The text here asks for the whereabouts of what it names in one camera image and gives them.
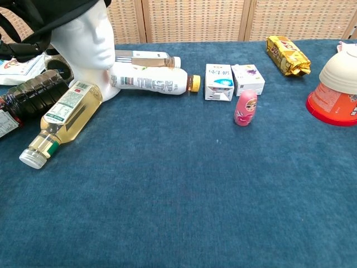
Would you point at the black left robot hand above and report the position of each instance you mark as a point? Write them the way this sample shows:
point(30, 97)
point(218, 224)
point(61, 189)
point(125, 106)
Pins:
point(19, 52)

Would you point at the black baseball cap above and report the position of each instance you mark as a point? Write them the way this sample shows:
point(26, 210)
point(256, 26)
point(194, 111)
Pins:
point(42, 14)

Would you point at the white printed food bag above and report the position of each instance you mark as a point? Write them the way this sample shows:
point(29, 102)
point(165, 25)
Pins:
point(19, 69)

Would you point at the dark sauce bottle cartoon label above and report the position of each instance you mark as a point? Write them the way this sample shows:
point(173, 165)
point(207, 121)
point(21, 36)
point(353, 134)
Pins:
point(33, 97)

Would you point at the white foam mannequin head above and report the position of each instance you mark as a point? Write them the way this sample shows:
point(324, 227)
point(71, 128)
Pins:
point(83, 36)

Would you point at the pale yellow liquid bottle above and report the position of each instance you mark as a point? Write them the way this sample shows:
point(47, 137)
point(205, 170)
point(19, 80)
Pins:
point(69, 111)

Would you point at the clear bottle brown label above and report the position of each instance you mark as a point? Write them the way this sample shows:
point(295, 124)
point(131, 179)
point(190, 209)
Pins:
point(145, 57)

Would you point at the white bottle yellow cap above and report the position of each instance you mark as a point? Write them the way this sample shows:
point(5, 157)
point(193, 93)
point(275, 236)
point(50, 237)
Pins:
point(150, 81)

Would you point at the woven bamboo folding screen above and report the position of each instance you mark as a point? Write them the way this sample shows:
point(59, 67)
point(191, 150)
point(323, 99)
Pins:
point(195, 19)

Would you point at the blue white milk carton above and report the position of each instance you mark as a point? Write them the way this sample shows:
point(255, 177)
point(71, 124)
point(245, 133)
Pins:
point(219, 83)

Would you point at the blue table cloth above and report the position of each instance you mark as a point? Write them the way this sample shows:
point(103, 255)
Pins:
point(178, 181)

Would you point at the purple white small carton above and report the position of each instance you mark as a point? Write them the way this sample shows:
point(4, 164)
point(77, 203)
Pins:
point(248, 79)

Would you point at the pink nesting doll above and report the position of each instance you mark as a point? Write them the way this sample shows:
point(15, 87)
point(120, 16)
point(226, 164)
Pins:
point(246, 109)

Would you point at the gold foil snack pack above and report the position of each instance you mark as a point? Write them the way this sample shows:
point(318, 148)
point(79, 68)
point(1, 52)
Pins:
point(287, 56)

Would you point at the red instant noodle cup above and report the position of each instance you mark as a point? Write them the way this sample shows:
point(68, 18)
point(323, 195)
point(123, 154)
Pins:
point(332, 106)

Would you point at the cream upturned bowl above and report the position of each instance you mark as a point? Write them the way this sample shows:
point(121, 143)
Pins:
point(341, 72)

